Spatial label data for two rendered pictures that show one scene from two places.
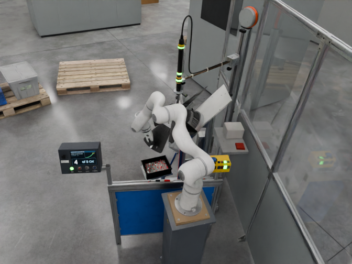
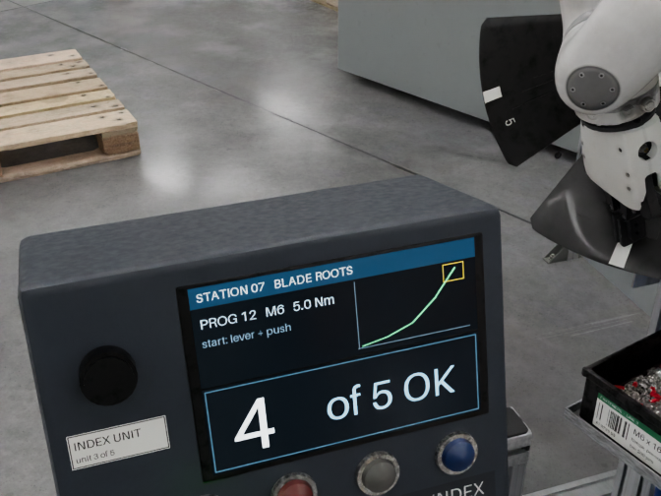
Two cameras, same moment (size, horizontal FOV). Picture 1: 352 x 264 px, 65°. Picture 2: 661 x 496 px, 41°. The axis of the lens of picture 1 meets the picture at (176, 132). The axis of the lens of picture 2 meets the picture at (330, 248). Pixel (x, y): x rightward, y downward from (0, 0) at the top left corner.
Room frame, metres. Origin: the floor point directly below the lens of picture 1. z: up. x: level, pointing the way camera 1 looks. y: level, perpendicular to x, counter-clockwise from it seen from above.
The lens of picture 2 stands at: (0.93, 0.68, 1.49)
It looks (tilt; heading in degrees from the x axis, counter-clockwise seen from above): 31 degrees down; 350
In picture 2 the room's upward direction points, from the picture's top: straight up
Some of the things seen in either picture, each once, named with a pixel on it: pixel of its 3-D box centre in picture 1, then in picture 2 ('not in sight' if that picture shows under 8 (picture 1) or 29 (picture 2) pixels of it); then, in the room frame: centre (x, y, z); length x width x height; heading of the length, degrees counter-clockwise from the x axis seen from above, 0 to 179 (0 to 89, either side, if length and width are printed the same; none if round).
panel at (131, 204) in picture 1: (164, 211); not in sight; (1.44, 0.05, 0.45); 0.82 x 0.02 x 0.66; 99
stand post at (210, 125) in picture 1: (204, 160); not in sight; (2.00, -0.30, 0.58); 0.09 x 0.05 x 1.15; 9
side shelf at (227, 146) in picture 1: (230, 140); not in sight; (2.01, -0.52, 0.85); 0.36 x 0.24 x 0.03; 9
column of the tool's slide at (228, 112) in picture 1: (227, 117); not in sight; (2.31, -0.51, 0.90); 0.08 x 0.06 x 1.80; 44
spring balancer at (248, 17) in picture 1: (248, 17); not in sight; (2.31, -0.51, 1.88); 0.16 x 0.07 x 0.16; 44
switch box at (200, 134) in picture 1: (204, 142); not in sight; (2.09, -0.29, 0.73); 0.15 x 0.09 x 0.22; 99
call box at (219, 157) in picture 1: (218, 164); not in sight; (1.50, -0.34, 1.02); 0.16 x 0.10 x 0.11; 99
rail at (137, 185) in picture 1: (166, 184); not in sight; (1.44, 0.05, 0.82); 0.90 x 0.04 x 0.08; 99
